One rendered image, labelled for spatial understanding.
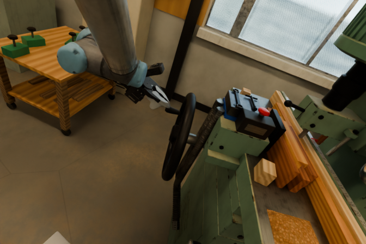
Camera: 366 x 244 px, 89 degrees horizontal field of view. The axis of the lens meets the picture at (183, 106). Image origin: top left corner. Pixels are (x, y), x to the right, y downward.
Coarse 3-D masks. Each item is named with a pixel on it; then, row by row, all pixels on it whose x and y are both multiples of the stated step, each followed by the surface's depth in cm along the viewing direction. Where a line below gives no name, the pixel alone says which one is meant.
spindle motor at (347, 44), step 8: (360, 16) 39; (352, 24) 40; (360, 24) 38; (344, 32) 42; (352, 32) 39; (360, 32) 37; (336, 40) 43; (344, 40) 40; (352, 40) 38; (360, 40) 37; (344, 48) 39; (352, 48) 38; (360, 48) 36; (352, 56) 38; (360, 56) 37
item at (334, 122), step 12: (312, 96) 50; (312, 108) 48; (324, 108) 46; (348, 108) 52; (300, 120) 50; (312, 120) 48; (324, 120) 47; (336, 120) 47; (348, 120) 46; (360, 120) 47; (324, 132) 49; (336, 132) 49
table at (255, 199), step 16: (256, 96) 80; (208, 160) 51; (224, 160) 51; (240, 160) 52; (256, 160) 50; (240, 176) 49; (240, 192) 46; (256, 192) 42; (272, 192) 43; (288, 192) 44; (304, 192) 46; (240, 208) 44; (256, 208) 39; (272, 208) 40; (288, 208) 41; (304, 208) 42; (256, 224) 37; (320, 224) 40; (256, 240) 35; (272, 240) 35; (320, 240) 37
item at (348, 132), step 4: (344, 132) 48; (348, 132) 47; (352, 132) 46; (356, 132) 46; (348, 136) 47; (352, 136) 46; (356, 136) 46; (344, 140) 48; (348, 140) 47; (340, 144) 49; (332, 148) 51; (336, 148) 50; (328, 152) 51; (332, 152) 50
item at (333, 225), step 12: (276, 108) 71; (288, 120) 64; (312, 192) 45; (324, 192) 42; (312, 204) 44; (324, 204) 41; (324, 216) 40; (336, 216) 38; (324, 228) 39; (336, 228) 37; (336, 240) 36; (348, 240) 35
